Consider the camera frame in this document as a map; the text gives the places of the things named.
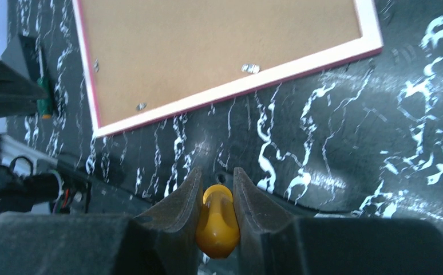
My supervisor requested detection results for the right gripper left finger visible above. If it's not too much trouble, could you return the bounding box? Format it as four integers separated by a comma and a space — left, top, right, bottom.
0, 168, 203, 274

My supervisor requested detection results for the orange handled screwdriver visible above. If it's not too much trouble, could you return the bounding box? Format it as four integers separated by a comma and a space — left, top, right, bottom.
195, 184, 240, 259

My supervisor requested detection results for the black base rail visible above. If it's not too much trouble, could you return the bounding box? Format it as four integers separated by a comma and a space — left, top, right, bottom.
0, 134, 155, 216

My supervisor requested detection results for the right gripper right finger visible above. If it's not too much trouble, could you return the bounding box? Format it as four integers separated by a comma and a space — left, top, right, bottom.
233, 167, 443, 274

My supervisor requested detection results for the pink photo frame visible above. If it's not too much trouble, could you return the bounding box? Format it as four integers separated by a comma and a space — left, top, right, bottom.
73, 1, 383, 138

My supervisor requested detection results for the green handled screwdriver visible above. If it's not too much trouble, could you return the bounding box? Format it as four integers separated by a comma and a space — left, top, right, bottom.
36, 45, 54, 120

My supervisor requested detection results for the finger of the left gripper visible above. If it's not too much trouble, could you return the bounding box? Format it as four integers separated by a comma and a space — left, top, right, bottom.
0, 60, 49, 118

